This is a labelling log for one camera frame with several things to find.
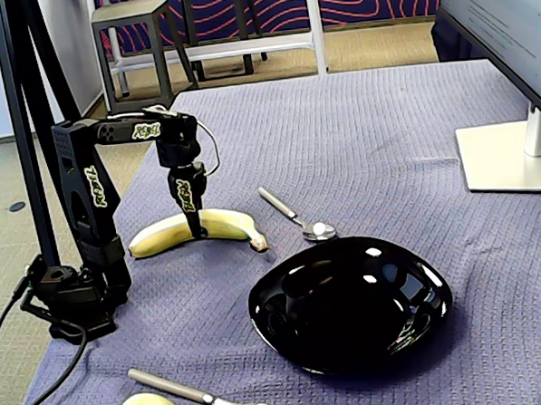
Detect yellow banana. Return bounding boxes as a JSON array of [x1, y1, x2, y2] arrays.
[[126, 205, 270, 260]]

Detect glossy black bowl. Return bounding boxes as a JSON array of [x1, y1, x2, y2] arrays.
[[244, 231, 457, 381]]

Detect blue-grey woven table cloth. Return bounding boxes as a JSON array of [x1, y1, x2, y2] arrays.
[[0, 55, 541, 405]]

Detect black chair legs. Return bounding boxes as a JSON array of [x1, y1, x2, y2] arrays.
[[180, 0, 269, 81]]

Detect black tripod legs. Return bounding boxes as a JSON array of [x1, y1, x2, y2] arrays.
[[0, 0, 125, 272]]

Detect grey metal stool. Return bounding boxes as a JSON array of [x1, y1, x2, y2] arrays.
[[90, 0, 202, 140]]

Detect computer monitor silver stand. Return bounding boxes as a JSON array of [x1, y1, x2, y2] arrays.
[[430, 0, 541, 199]]

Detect silver spoon grey handle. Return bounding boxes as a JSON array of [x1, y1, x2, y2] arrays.
[[257, 182, 338, 246]]

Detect thick black cable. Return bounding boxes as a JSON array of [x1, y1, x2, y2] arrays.
[[0, 318, 92, 405]]

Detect silver fork grey handle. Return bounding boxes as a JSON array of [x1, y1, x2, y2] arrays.
[[127, 359, 296, 405]]

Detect thin black cable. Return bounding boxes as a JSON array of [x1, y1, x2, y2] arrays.
[[0, 275, 34, 362]]

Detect white metal table frame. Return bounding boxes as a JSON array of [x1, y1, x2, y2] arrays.
[[85, 0, 330, 100]]

